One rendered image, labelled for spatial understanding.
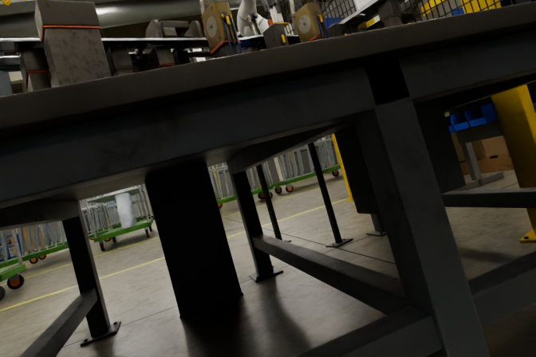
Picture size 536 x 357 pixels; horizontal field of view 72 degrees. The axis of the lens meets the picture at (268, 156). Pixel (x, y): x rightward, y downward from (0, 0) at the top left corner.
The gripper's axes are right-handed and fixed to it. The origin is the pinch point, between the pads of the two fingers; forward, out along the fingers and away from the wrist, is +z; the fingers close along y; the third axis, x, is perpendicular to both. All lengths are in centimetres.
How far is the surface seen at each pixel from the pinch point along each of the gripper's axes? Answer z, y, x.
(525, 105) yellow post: 62, 53, 60
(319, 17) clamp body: 14.3, 25.5, -5.1
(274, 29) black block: 16.4, 20.2, -21.5
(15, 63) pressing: 14, -6, -92
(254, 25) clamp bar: -4.0, -15.6, 0.2
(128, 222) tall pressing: 75, -627, 77
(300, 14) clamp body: 10.8, 20.4, -8.3
